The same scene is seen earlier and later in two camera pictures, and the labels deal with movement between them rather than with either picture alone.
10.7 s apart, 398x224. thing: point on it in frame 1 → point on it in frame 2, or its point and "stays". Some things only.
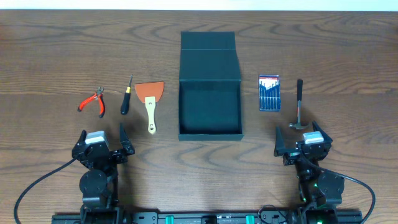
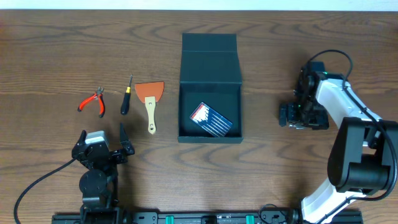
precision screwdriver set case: x=269 y=93 → x=208 y=117
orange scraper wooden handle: x=149 y=93 stays
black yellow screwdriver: x=125 y=106 stays
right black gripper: x=291 y=154 → x=318 y=122
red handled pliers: x=97 y=95 stays
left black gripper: x=109 y=154 stays
